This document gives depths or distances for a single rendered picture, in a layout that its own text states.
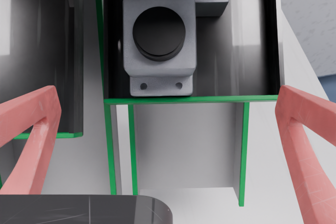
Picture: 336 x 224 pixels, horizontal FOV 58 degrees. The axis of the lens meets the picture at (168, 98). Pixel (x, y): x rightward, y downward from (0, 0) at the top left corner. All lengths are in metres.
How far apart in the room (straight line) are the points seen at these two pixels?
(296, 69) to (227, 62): 0.47
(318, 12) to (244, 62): 0.96
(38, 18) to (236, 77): 0.16
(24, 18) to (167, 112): 0.19
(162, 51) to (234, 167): 0.26
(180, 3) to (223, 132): 0.23
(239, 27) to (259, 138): 0.38
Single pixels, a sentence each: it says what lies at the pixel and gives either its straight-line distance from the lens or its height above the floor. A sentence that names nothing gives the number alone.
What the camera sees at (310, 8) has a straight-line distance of 1.17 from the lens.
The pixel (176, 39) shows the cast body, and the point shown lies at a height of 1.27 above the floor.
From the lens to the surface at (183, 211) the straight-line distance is 0.54.
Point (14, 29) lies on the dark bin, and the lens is 0.26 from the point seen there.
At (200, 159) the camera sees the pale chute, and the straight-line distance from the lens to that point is 0.40.
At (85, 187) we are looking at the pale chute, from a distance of 0.41.
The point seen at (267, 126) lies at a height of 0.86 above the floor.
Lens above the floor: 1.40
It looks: 60 degrees down
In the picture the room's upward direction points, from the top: 1 degrees counter-clockwise
